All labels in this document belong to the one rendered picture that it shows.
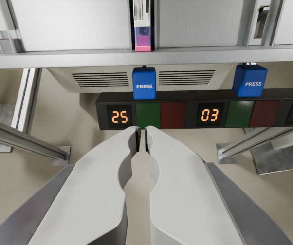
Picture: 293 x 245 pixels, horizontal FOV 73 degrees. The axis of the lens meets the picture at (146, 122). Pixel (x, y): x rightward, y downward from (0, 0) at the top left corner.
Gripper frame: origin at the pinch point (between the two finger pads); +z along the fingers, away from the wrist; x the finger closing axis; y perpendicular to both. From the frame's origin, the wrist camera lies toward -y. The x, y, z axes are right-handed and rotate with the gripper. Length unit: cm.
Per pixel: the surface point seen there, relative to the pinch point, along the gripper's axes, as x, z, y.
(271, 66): 64, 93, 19
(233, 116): 10.7, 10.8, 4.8
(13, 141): -38, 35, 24
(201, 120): 6.8, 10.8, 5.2
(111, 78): -15, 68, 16
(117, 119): -3.6, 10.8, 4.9
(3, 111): -71, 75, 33
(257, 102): 13.2, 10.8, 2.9
